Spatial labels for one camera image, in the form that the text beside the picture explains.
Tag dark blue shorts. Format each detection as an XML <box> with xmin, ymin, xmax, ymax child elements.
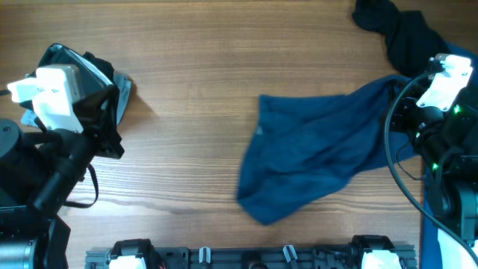
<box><xmin>237</xmin><ymin>75</ymin><xmax>409</xmax><ymax>225</ymax></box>

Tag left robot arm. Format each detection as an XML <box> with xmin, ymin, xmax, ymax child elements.
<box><xmin>1</xmin><ymin>86</ymin><xmax>124</xmax><ymax>268</ymax></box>

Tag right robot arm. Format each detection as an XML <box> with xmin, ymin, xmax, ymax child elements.
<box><xmin>350</xmin><ymin>79</ymin><xmax>477</xmax><ymax>268</ymax></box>

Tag folded black garment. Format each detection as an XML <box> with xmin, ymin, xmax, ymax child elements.
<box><xmin>20</xmin><ymin>43</ymin><xmax>116</xmax><ymax>111</ymax></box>

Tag folded light denim jeans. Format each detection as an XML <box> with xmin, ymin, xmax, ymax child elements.
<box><xmin>20</xmin><ymin>71</ymin><xmax>133</xmax><ymax>128</ymax></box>

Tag crumpled black garment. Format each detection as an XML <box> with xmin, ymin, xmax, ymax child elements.
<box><xmin>352</xmin><ymin>0</ymin><xmax>451</xmax><ymax>77</ymax></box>

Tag bright blue cloth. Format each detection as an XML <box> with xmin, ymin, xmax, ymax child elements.
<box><xmin>420</xmin><ymin>42</ymin><xmax>477</xmax><ymax>269</ymax></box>

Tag right black cable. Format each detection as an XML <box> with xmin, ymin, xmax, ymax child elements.
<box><xmin>383</xmin><ymin>70</ymin><xmax>478</xmax><ymax>259</ymax></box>

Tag black cable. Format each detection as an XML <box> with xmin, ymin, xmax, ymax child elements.
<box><xmin>63</xmin><ymin>164</ymin><xmax>100</xmax><ymax>209</ymax></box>
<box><xmin>383</xmin><ymin>70</ymin><xmax>478</xmax><ymax>259</ymax></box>

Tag left black cable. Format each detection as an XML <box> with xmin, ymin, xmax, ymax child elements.
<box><xmin>63</xmin><ymin>164</ymin><xmax>100</xmax><ymax>209</ymax></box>

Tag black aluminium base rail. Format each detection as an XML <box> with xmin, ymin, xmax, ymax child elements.
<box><xmin>84</xmin><ymin>244</ymin><xmax>418</xmax><ymax>269</ymax></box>

